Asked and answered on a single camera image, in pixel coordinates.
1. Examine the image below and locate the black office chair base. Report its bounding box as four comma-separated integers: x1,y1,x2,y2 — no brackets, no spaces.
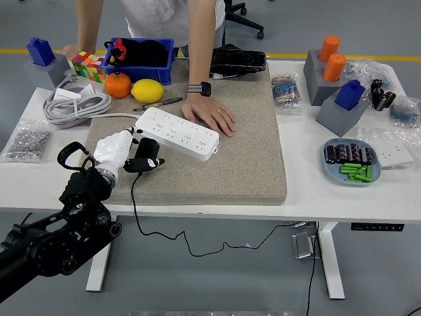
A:
223,0,265,40

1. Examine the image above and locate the person's left hand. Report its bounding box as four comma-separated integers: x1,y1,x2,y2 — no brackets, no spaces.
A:
180,93,237,138

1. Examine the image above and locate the clear bag of blue parts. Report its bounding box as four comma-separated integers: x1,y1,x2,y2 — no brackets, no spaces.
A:
389,97,421,128

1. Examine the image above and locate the white card box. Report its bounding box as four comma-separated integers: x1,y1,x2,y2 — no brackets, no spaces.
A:
53,88,82,100

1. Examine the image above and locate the black plastic tray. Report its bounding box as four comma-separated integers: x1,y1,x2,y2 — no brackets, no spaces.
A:
210,48,267,76

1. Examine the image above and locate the black cloth pouch red trim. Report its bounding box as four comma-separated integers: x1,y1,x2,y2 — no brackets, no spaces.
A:
105,38,170,68

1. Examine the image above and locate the black plug adapter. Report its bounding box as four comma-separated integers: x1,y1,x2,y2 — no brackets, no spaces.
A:
134,137,162,162

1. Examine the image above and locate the yellow lemon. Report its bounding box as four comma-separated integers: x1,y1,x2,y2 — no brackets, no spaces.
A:
130,78,166,103

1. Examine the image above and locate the clear bag around socket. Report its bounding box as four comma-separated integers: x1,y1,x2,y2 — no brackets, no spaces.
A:
357,126,421,172

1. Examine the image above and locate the grey two-hole holder block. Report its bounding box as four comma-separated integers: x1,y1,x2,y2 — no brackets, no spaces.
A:
302,49,349,107

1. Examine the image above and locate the black wrist watch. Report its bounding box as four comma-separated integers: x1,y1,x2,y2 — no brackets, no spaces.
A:
186,81,212,97

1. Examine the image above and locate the white table leg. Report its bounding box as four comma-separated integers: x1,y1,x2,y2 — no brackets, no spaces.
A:
317,222,346,300
85,214,118,292

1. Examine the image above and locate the orange cylinder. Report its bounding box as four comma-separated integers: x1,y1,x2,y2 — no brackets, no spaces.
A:
318,35,342,63
322,53,347,83

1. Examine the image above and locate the clear bag of metal nuts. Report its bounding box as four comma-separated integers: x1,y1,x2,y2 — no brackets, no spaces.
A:
0,118,53,165

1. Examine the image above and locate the blue plastic bin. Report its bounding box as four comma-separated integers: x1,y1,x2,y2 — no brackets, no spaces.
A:
101,37,176,86

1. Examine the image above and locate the thick white power cable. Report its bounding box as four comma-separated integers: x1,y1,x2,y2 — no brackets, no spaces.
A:
43,68,141,125

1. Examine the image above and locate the white wall socket plate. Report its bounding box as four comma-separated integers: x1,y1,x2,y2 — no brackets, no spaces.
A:
376,141,415,169

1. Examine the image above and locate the metal foot pedal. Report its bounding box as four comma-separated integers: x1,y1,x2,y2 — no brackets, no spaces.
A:
291,231,322,261

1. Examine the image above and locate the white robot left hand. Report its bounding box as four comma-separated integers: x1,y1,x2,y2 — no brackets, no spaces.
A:
92,126,166,178

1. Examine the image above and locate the orange mandarin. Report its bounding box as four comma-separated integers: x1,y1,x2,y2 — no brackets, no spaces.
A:
105,72,133,99

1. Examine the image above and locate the blue bottle-shaped block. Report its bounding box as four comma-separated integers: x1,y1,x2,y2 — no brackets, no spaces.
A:
26,36,56,67
334,79,366,111

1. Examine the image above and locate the person's right hand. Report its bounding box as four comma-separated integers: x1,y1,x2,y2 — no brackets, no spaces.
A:
54,44,87,62

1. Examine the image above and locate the black table control panel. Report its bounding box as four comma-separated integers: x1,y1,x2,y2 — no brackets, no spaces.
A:
350,223,405,232

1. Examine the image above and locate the thin black plug cord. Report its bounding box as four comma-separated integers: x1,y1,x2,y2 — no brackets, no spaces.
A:
130,171,299,257

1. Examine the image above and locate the black pen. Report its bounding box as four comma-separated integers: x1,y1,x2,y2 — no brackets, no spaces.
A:
133,96,184,112

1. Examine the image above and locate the clear bag of resistors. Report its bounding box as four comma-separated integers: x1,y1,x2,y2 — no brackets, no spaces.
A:
270,72,305,115

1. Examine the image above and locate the crumpled clear plastic bag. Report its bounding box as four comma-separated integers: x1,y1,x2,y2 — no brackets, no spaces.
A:
343,59,395,88

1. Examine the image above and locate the blue-grey plate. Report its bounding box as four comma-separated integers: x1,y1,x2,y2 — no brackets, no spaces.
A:
322,138,382,188

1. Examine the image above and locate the multicolour puzzle cube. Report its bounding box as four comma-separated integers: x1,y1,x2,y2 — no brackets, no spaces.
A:
71,51,109,84

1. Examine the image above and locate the person's torso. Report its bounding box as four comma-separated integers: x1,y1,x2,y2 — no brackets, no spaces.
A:
120,0,228,59

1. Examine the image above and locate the beige fabric mat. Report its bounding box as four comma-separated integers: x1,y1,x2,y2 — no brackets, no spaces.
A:
72,59,289,207

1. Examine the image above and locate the white power strip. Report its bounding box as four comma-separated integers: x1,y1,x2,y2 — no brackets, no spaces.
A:
134,107,220,161

